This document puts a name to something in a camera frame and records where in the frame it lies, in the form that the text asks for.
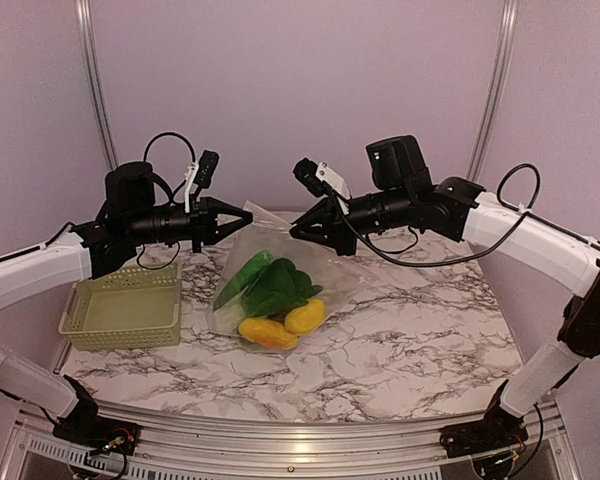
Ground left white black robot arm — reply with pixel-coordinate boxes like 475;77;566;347
0;151;253;445

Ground left aluminium frame post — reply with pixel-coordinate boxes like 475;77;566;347
75;0;119;171

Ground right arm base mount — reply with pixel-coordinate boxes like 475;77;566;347
439;420;529;458

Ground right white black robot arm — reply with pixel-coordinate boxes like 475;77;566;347
290;135;600;448

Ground right aluminium frame post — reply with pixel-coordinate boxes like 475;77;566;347
466;0;519;182

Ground green plastic basket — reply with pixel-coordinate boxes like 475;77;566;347
58;263;182;351

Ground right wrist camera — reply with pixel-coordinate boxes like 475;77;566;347
293;158;351;201

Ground aluminium frame post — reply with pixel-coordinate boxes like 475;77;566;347
75;0;119;171
466;0;519;182

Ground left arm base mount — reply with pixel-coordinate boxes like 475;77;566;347
53;416;140;456

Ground front aluminium rail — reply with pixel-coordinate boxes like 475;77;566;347
0;402;581;479

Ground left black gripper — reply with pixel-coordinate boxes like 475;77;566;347
124;191;250;251

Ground fake bok choy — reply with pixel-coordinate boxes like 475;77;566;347
209;257;323;333

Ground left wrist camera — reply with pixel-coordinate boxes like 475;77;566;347
183;150;220;213

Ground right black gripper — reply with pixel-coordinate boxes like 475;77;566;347
293;184;415;254

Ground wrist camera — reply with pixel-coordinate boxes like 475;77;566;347
183;150;220;213
293;158;351;201

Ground clear zip top bag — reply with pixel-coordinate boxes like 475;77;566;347
206;201;375;354

